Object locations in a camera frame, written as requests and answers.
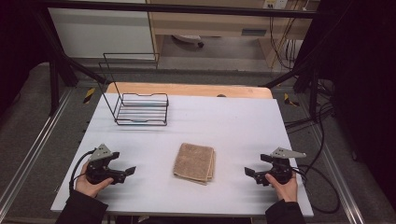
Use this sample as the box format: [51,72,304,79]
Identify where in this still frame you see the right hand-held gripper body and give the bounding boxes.
[260,147,307,185]

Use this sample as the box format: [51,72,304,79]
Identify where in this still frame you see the left hand-held gripper black cable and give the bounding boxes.
[68,148,96,192]

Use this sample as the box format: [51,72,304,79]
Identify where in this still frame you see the white chair base with castor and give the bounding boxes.
[172,34,205,49]

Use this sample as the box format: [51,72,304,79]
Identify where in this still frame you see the black metal frame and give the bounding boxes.
[29,0,334,117]

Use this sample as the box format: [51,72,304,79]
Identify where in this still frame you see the person's right hand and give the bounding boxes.
[264,172,299,203]

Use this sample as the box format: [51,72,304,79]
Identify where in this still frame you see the person's left hand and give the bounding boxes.
[74,161,115,199]

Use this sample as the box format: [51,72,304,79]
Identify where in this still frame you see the black curtain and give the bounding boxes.
[303,0,396,203]

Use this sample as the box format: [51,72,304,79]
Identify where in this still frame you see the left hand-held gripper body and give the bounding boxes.
[85,143,127,186]

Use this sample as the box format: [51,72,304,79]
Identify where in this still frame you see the brown towel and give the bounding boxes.
[172,142,217,187]

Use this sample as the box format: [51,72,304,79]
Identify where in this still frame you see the hanging black and yellow cables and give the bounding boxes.
[268,0,309,71]

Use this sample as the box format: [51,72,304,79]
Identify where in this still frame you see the aluminium floor rail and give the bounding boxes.
[306,105,365,224]
[0,88,75,216]

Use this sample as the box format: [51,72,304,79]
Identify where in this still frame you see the bundle of black floor cables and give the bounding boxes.
[283,78,337,135]

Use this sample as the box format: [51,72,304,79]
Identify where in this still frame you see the white wall power strip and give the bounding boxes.
[262,0,290,10]

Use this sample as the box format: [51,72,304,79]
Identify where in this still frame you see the yellow black tape marker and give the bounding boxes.
[283,92,301,108]
[82,87,96,105]

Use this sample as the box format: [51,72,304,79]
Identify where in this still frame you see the hand-held gripper black cable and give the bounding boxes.
[291,163,341,215]
[68,148,96,192]

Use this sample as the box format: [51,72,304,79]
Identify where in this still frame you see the black wire rack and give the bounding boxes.
[98,52,170,127]

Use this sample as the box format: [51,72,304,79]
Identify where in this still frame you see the white cabinet panel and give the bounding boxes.
[48,7,156,60]

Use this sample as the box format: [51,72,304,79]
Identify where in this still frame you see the right hand-held gripper black cable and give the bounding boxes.
[291,163,341,215]

